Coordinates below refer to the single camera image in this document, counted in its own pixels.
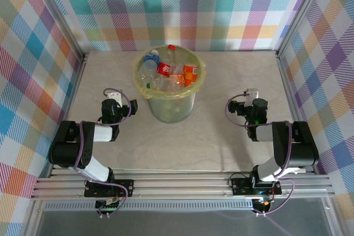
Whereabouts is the blue label water bottle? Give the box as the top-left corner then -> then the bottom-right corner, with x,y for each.
139,49 -> 161,82

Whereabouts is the red label cola bottle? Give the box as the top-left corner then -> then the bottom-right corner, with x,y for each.
157,44 -> 178,78

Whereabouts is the red and orange drink bottle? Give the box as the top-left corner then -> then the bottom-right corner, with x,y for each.
168,73 -> 185,85

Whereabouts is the orange label barcode bottle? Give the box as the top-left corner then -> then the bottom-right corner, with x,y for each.
182,63 -> 199,85

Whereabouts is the green mesh waste bin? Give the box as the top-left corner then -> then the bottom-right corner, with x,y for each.
133,45 -> 207,123

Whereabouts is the yellow plastic bin liner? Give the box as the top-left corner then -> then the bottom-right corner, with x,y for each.
132,44 -> 208,100

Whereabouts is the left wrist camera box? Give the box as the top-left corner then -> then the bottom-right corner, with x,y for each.
107,91 -> 123,107

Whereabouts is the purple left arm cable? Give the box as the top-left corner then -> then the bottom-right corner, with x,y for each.
73,88 -> 132,216

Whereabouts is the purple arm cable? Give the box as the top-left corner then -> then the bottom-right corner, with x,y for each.
225,92 -> 295,216
73,88 -> 132,216

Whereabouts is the aluminium side rail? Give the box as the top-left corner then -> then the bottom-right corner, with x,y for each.
276,53 -> 317,167
48,53 -> 90,172

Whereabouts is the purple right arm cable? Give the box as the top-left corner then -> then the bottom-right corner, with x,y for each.
225,92 -> 295,216

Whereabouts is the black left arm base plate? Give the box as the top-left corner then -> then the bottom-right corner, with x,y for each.
84,179 -> 136,198

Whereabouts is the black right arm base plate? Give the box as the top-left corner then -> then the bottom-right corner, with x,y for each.
230,176 -> 283,197

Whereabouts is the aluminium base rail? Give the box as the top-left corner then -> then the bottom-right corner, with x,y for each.
32,168 -> 335,212

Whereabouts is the aluminium frame post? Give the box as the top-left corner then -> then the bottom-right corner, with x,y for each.
275,0 -> 329,57
32,0 -> 90,64

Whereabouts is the grey slotted cable duct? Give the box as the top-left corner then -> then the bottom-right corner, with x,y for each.
44,201 -> 255,211

